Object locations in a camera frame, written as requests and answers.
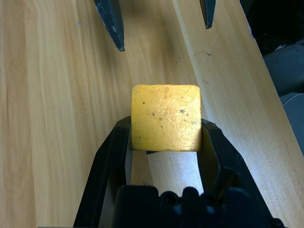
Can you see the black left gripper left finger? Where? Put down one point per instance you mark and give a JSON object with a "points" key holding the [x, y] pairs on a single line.
{"points": [[104, 166]]}

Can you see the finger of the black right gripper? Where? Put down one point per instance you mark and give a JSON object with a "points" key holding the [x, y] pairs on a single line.
{"points": [[209, 12], [111, 21]]}

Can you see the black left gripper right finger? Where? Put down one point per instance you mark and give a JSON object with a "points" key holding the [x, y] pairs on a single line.
{"points": [[213, 154]]}

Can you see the yellow wooden block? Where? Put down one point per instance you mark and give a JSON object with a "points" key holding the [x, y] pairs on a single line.
{"points": [[166, 118]]}

